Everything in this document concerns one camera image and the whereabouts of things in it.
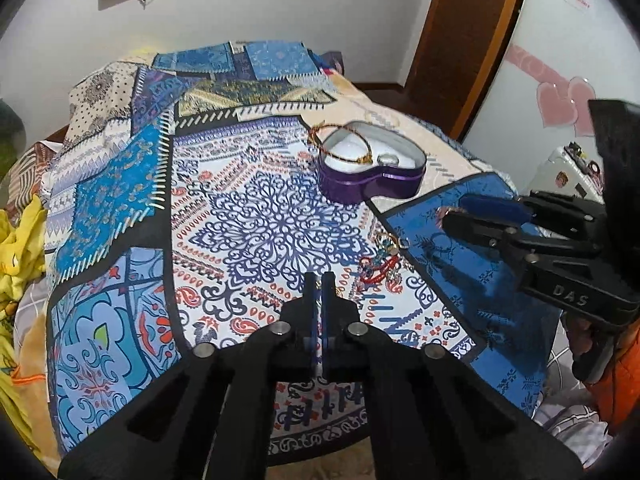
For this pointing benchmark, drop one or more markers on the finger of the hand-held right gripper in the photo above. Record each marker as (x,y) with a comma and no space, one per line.
(475,227)
(487,205)

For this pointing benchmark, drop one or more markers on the yellow cloth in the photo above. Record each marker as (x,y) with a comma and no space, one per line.
(20,240)

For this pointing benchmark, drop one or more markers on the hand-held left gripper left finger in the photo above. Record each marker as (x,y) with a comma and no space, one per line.
(311,310)

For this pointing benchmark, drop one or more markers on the dark green round object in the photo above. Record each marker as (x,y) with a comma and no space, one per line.
(10,135)

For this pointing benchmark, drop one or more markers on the grey checked bedsheet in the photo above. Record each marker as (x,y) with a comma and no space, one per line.
(575,425)

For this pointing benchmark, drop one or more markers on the person's right forearm orange sleeve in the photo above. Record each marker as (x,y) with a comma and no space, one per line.
(625,375)

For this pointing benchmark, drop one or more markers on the white door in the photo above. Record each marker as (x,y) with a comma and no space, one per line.
(565,35)

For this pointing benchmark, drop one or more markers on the cream patterned cloth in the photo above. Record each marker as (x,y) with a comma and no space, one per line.
(95,90)

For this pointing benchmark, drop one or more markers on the brown wooden door frame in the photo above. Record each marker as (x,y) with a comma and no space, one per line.
(460,35)

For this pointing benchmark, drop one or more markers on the purple heart-shaped tin box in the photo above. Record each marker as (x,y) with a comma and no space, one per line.
(370,182)

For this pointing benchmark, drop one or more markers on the blue patterned patchwork blanket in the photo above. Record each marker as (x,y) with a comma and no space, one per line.
(250,210)

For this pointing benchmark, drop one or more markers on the brown patterned pillow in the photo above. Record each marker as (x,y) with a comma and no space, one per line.
(32,170)

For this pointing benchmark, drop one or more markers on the blue jewelled pendant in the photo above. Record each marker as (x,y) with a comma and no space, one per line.
(390,247)

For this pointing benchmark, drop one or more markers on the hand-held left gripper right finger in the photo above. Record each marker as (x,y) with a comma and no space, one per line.
(327,310)

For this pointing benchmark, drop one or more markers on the person's right hand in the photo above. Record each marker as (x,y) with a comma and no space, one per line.
(575,325)

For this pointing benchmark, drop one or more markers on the pink heart stickers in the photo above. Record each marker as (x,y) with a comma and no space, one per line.
(565,102)

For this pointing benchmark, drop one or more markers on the white suitcase with stickers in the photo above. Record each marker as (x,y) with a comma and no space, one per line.
(565,175)

